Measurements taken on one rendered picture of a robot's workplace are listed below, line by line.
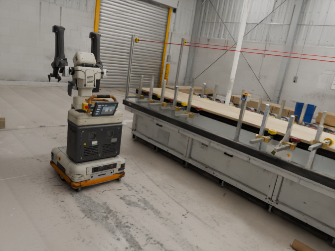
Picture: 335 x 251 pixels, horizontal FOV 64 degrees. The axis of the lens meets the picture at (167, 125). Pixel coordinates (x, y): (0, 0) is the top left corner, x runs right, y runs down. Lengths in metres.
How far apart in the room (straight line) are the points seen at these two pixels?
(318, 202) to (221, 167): 1.13
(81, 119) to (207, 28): 10.32
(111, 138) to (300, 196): 2.05
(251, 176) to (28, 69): 7.33
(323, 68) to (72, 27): 8.11
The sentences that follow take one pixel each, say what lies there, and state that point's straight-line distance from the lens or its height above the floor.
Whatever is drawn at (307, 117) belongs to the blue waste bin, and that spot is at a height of 0.36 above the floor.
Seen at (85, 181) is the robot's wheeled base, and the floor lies 0.11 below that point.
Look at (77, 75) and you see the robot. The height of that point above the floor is 1.15.
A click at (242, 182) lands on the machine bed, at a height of 0.18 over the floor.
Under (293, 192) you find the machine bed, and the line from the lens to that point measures 3.10.
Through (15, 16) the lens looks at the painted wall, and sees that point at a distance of 8.88.
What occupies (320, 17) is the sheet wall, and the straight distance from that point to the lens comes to 10.41.
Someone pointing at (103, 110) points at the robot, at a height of 0.85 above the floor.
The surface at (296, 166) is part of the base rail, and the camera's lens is 2.72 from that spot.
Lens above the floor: 1.50
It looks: 15 degrees down
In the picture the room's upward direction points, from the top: 9 degrees clockwise
